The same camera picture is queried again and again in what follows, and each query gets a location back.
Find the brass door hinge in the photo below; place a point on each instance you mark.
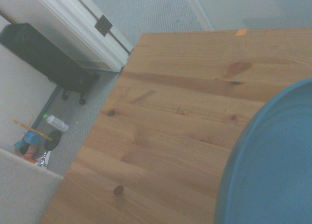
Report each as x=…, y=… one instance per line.
x=103, y=25

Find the plastic bottle green cap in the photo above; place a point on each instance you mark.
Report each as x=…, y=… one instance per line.
x=57, y=123

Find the blue plastic container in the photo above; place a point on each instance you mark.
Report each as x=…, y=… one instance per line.
x=31, y=137

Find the orange tape piece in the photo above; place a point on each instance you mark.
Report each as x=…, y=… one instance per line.
x=241, y=32

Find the white door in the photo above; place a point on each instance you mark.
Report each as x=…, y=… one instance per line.
x=80, y=26

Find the black round disc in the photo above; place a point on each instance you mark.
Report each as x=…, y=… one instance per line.
x=54, y=137

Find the black wheeled case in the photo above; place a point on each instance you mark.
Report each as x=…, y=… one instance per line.
x=41, y=53

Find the blue round plastic plate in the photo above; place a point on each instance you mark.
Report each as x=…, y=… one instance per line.
x=275, y=160

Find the grey upholstered cushion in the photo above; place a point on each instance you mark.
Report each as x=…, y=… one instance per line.
x=22, y=190

